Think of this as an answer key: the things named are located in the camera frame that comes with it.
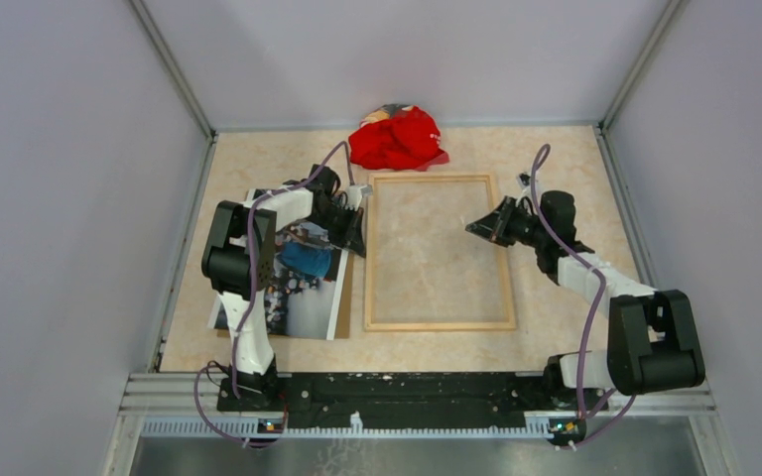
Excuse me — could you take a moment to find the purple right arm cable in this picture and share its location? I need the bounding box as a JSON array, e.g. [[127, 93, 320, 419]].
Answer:
[[528, 143, 639, 451]]

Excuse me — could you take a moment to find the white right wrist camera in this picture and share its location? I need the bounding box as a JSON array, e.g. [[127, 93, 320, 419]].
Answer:
[[516, 172, 533, 210]]

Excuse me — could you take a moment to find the light wooden picture frame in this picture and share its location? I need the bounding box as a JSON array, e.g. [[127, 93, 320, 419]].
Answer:
[[362, 173, 518, 333]]

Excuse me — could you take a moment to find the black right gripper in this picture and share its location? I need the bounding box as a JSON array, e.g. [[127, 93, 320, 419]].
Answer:
[[465, 196, 548, 249]]

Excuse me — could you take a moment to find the brown cardboard backing board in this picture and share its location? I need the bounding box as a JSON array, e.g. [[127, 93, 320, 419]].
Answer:
[[216, 249, 356, 341]]

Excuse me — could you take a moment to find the red crumpled cloth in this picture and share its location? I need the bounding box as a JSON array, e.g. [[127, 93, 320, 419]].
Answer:
[[347, 103, 449, 172]]

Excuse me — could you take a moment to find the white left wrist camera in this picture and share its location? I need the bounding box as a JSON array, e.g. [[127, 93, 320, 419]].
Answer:
[[345, 183, 373, 210]]

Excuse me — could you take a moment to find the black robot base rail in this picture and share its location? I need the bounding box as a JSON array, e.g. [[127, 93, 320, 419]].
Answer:
[[216, 372, 577, 429]]

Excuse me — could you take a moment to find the printed colour photo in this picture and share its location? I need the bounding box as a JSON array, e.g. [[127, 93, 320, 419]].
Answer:
[[201, 187, 365, 340]]

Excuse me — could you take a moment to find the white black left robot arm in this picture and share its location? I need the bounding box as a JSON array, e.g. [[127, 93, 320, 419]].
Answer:
[[200, 164, 372, 411]]

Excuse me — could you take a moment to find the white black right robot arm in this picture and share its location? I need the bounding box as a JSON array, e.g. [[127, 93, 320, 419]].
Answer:
[[465, 190, 705, 409]]

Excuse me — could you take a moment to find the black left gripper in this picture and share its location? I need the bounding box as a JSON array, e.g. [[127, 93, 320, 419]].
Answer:
[[306, 203, 366, 257]]

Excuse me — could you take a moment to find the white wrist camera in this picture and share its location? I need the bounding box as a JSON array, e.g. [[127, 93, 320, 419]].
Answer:
[[345, 183, 373, 210], [516, 172, 533, 210]]

